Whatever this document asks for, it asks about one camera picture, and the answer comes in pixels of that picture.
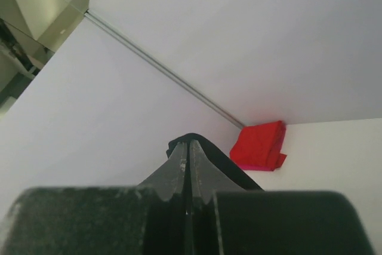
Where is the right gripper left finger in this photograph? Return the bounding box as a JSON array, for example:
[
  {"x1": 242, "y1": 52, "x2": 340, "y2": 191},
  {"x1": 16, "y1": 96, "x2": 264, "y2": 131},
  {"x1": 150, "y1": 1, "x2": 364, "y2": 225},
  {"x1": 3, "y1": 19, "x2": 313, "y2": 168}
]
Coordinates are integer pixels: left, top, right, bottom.
[{"x1": 1, "y1": 143, "x2": 188, "y2": 254}]

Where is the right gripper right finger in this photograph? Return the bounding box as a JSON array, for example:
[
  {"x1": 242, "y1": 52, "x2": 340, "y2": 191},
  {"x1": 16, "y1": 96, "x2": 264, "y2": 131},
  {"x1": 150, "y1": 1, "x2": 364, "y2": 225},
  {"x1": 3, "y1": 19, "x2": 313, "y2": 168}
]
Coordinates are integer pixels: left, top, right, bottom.
[{"x1": 188, "y1": 141, "x2": 374, "y2": 254}]

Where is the black daisy print t-shirt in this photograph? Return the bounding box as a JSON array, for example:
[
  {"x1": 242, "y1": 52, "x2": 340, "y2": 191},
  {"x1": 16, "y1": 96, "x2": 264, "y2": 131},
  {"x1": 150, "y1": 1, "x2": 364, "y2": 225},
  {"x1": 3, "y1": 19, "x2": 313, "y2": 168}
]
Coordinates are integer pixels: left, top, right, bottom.
[{"x1": 166, "y1": 133, "x2": 263, "y2": 191}]

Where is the folded red t-shirt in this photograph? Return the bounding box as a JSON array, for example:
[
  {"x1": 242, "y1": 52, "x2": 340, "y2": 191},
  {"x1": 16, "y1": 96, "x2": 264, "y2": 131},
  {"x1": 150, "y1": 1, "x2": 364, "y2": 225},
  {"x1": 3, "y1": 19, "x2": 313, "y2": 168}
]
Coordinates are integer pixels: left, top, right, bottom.
[{"x1": 229, "y1": 121, "x2": 287, "y2": 170}]

